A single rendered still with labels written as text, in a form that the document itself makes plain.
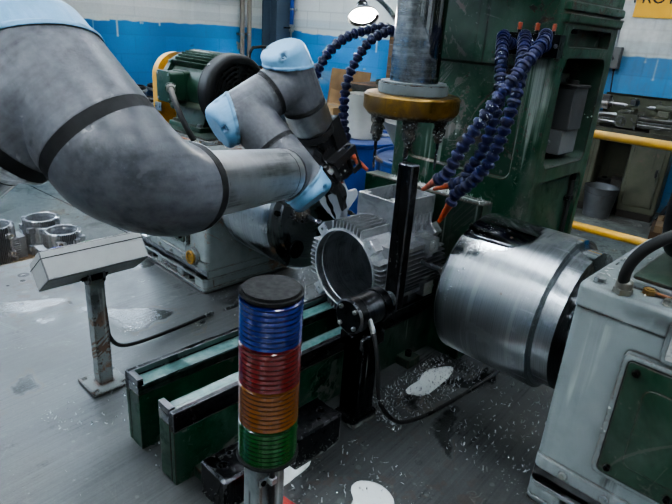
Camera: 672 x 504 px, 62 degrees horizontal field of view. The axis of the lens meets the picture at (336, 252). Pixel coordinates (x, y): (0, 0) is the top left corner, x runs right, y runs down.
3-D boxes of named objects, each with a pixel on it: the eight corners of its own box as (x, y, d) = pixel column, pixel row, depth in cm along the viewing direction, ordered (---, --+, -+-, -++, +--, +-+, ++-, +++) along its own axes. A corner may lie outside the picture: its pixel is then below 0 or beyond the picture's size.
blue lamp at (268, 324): (274, 315, 57) (275, 275, 56) (315, 339, 53) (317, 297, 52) (225, 334, 53) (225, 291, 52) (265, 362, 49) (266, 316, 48)
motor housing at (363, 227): (372, 273, 130) (380, 193, 123) (439, 303, 118) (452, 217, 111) (307, 296, 117) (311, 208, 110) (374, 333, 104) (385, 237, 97)
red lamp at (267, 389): (273, 353, 59) (274, 315, 57) (312, 379, 55) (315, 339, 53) (225, 374, 55) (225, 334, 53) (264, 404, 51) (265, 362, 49)
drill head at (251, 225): (263, 220, 161) (265, 132, 152) (357, 260, 138) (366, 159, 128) (186, 238, 144) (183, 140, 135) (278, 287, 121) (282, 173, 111)
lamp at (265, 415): (272, 389, 61) (273, 353, 59) (310, 417, 57) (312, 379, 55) (226, 412, 57) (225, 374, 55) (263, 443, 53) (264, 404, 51)
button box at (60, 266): (135, 267, 104) (126, 241, 104) (150, 256, 99) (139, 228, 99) (37, 292, 92) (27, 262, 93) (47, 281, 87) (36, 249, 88)
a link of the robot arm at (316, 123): (304, 123, 91) (272, 115, 97) (313, 146, 94) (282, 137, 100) (334, 97, 94) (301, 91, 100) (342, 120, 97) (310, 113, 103)
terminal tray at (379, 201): (393, 214, 122) (396, 182, 119) (432, 228, 115) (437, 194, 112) (354, 224, 114) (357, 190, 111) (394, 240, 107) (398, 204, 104)
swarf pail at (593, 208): (574, 215, 511) (580, 185, 500) (581, 208, 534) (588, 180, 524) (609, 223, 495) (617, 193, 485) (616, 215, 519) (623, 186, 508)
